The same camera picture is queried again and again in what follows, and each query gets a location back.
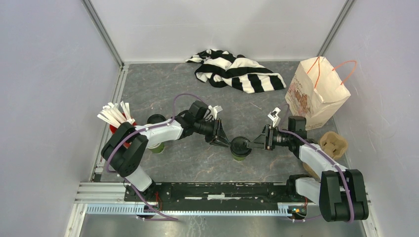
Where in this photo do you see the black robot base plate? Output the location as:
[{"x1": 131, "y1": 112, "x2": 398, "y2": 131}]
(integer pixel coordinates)
[{"x1": 141, "y1": 182, "x2": 312, "y2": 211}]

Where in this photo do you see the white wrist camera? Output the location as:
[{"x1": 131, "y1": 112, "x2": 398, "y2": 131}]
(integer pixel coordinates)
[
  {"x1": 208, "y1": 105, "x2": 223, "y2": 119},
  {"x1": 267, "y1": 107, "x2": 282, "y2": 128}
]

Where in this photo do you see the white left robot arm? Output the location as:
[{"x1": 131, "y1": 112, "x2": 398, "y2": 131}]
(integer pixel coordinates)
[{"x1": 101, "y1": 100, "x2": 230, "y2": 201}]

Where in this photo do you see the brown paper takeout bag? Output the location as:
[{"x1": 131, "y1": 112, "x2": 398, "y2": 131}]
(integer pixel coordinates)
[{"x1": 285, "y1": 56, "x2": 357, "y2": 130}]

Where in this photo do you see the green paper coffee cup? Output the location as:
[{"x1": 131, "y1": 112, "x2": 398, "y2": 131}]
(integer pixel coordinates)
[{"x1": 232, "y1": 152, "x2": 250, "y2": 161}]

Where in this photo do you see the stack of green paper cups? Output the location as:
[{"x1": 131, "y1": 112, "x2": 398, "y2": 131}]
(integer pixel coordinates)
[{"x1": 147, "y1": 143, "x2": 165, "y2": 154}]

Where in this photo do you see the white slotted cable duct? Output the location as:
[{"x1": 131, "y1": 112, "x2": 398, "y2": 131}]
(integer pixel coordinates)
[{"x1": 85, "y1": 204, "x2": 292, "y2": 217}]

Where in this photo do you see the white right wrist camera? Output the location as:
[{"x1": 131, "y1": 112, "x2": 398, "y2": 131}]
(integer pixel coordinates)
[{"x1": 267, "y1": 107, "x2": 282, "y2": 128}]

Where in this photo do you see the black plastic cup lid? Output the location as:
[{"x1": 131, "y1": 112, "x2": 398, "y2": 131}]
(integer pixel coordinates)
[{"x1": 230, "y1": 136, "x2": 252, "y2": 154}]

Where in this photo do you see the brown pulp cup carrier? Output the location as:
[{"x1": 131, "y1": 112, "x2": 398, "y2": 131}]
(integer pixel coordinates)
[{"x1": 299, "y1": 131, "x2": 348, "y2": 180}]

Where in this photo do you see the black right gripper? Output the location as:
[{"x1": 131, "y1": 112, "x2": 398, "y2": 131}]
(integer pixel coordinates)
[{"x1": 247, "y1": 124, "x2": 293, "y2": 151}]

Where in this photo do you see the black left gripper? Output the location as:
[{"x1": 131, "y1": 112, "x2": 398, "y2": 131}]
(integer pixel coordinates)
[{"x1": 194, "y1": 119, "x2": 230, "y2": 149}]

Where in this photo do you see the aluminium frame rail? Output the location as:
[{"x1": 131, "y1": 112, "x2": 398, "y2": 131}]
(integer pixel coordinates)
[{"x1": 75, "y1": 63, "x2": 130, "y2": 202}]

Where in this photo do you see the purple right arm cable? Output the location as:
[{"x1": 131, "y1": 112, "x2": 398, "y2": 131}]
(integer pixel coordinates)
[{"x1": 276, "y1": 104, "x2": 356, "y2": 224}]

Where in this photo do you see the black white striped cloth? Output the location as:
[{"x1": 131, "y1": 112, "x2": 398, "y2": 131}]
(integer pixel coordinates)
[{"x1": 185, "y1": 49, "x2": 287, "y2": 94}]

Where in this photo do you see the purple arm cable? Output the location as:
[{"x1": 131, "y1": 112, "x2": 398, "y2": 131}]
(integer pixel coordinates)
[
  {"x1": 276, "y1": 104, "x2": 356, "y2": 224},
  {"x1": 104, "y1": 93, "x2": 205, "y2": 221}
]

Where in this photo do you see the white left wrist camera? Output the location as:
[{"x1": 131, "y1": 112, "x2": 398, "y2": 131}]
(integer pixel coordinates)
[{"x1": 208, "y1": 105, "x2": 223, "y2": 119}]

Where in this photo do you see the white wrapped straw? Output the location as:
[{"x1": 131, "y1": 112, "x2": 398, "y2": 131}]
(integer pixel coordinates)
[
  {"x1": 97, "y1": 113, "x2": 126, "y2": 128},
  {"x1": 100, "y1": 102, "x2": 127, "y2": 122},
  {"x1": 120, "y1": 101, "x2": 135, "y2": 125}
]

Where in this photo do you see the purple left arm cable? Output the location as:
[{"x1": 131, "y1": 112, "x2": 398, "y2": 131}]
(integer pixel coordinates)
[{"x1": 104, "y1": 93, "x2": 205, "y2": 221}]

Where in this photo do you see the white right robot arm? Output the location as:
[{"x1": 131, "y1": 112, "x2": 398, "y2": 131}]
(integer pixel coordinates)
[{"x1": 245, "y1": 116, "x2": 369, "y2": 223}]

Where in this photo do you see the red cup straw holder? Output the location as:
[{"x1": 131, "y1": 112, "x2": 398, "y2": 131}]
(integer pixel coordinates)
[{"x1": 109, "y1": 121, "x2": 137, "y2": 148}]

